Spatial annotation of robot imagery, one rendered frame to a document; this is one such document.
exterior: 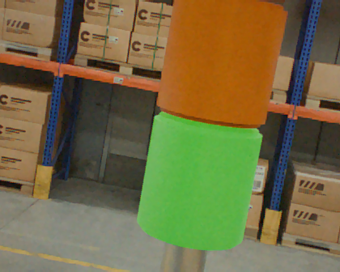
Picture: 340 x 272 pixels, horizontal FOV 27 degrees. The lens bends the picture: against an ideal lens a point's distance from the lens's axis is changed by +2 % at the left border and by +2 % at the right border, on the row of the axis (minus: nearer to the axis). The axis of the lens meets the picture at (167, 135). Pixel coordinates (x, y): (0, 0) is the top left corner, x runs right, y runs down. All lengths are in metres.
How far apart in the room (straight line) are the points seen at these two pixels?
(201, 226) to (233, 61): 0.07
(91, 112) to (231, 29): 9.13
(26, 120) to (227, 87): 8.07
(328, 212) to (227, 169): 7.83
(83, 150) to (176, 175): 9.21
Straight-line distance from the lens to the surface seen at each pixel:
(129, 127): 9.39
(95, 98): 9.38
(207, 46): 0.29
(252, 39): 0.29
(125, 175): 9.36
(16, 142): 8.41
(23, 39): 8.22
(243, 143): 0.30
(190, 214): 0.30
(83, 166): 9.54
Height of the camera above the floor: 2.25
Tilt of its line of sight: 9 degrees down
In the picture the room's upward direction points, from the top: 10 degrees clockwise
